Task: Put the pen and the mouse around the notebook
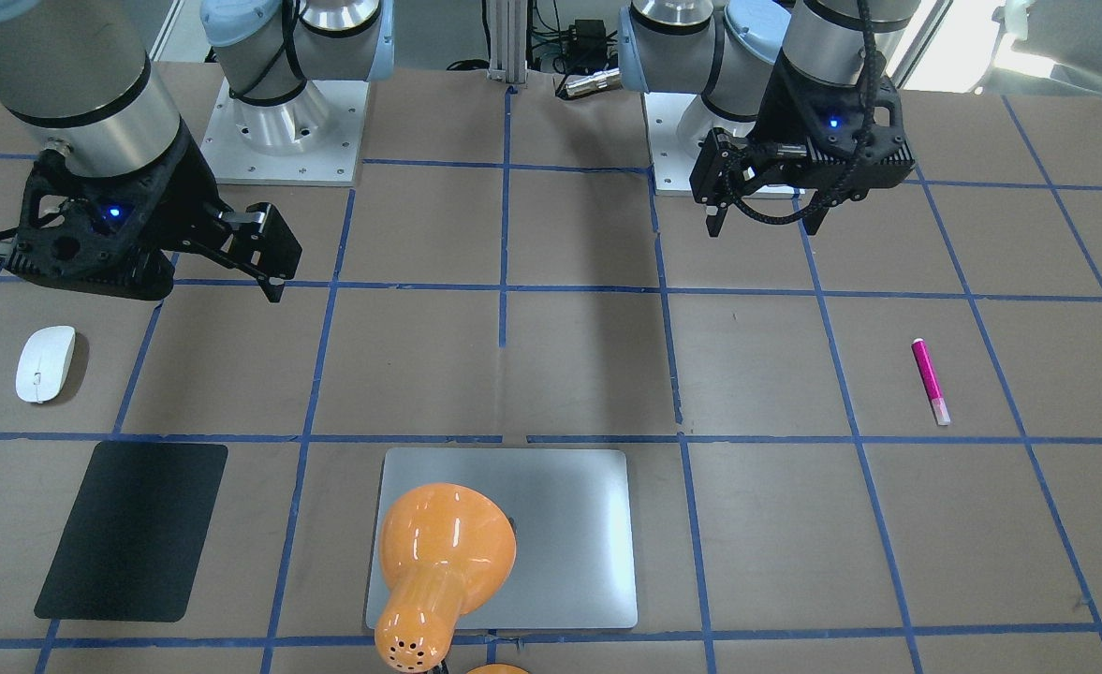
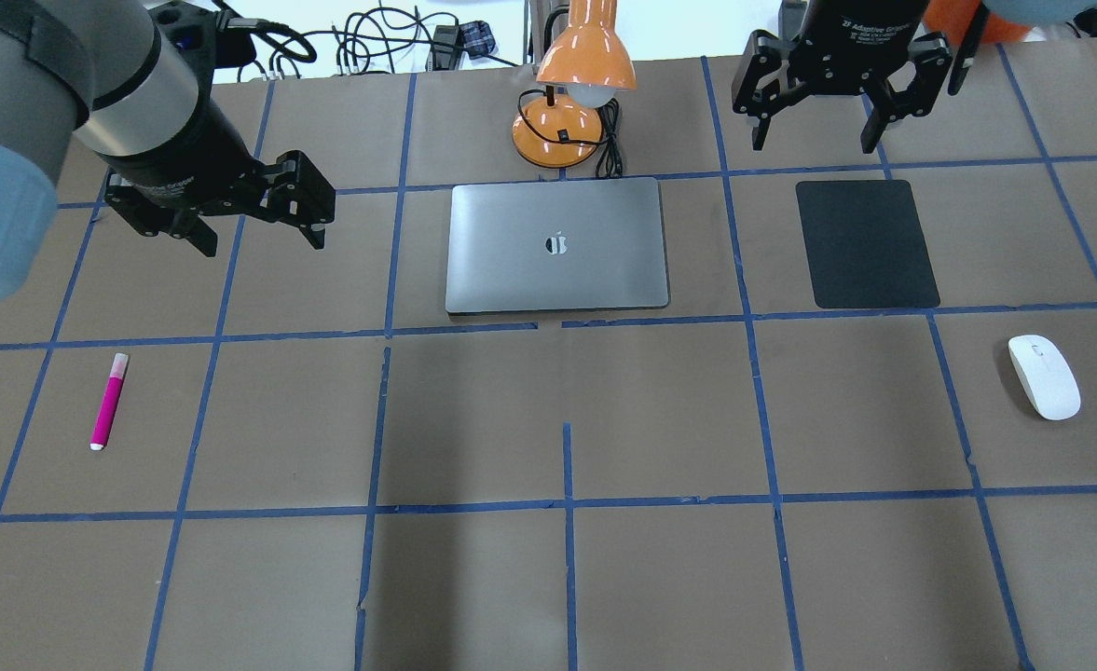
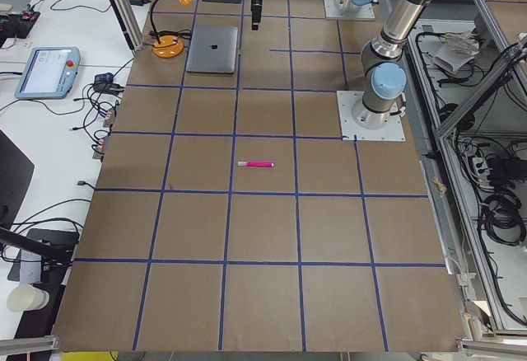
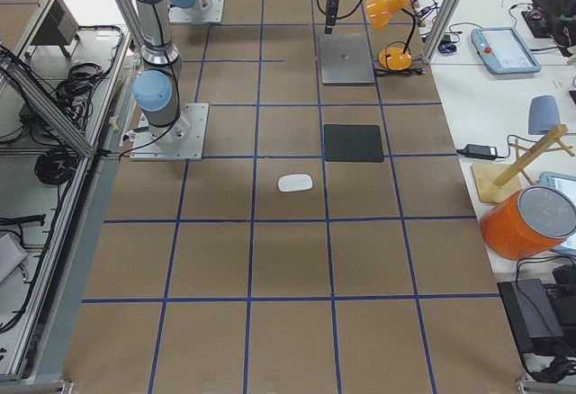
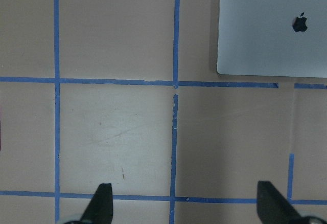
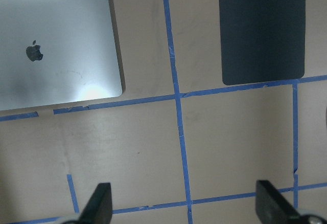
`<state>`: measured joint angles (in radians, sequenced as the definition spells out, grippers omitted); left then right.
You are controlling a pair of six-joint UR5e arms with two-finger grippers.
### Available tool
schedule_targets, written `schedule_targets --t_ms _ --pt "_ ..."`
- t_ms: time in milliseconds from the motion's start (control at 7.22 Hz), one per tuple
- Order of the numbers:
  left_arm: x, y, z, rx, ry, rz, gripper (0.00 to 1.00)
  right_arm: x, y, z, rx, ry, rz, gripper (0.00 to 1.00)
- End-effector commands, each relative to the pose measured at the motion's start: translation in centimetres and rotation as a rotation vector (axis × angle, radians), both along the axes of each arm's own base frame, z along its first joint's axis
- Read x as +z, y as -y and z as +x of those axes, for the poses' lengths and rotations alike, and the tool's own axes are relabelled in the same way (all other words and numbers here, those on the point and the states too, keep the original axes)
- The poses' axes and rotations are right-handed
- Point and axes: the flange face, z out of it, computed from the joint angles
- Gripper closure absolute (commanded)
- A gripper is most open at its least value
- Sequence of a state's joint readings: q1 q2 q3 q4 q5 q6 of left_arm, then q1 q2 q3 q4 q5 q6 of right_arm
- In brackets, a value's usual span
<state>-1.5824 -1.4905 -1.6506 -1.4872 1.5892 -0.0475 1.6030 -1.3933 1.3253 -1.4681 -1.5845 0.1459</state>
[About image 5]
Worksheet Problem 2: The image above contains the silver apple laptop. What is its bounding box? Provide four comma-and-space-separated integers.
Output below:
217, 0, 326, 78

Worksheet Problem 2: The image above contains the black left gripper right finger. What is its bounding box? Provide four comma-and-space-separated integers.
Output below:
256, 181, 307, 224

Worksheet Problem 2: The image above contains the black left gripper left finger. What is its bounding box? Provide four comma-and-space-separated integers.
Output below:
79, 183, 113, 224

